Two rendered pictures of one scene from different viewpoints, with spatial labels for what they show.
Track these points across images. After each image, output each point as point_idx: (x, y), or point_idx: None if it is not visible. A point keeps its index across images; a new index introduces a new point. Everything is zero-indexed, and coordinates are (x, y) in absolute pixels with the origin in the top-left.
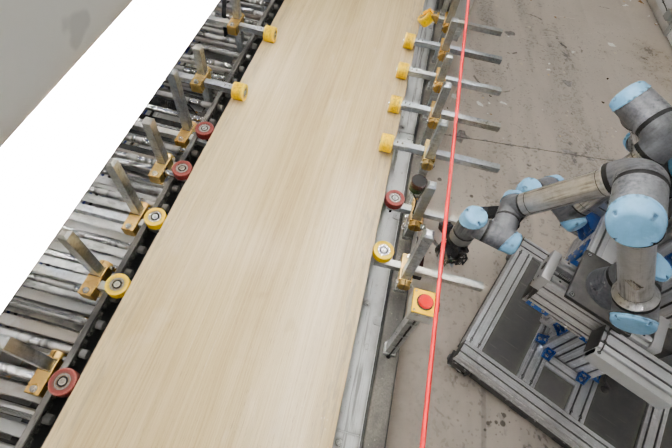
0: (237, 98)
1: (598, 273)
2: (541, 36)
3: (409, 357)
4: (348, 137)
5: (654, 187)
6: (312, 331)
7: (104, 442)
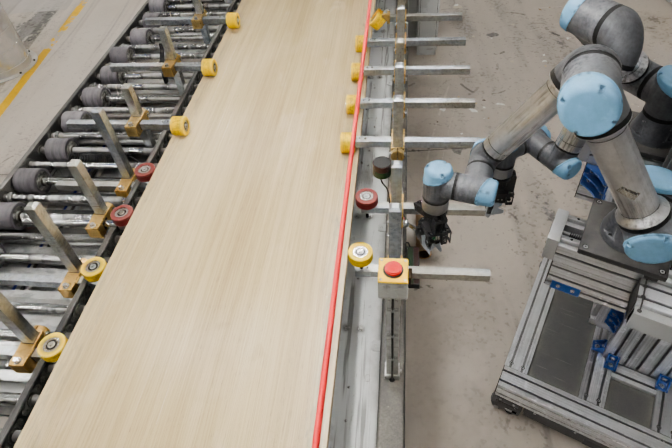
0: (178, 133)
1: (609, 215)
2: (528, 30)
3: (444, 407)
4: (306, 147)
5: (597, 63)
6: (285, 354)
7: None
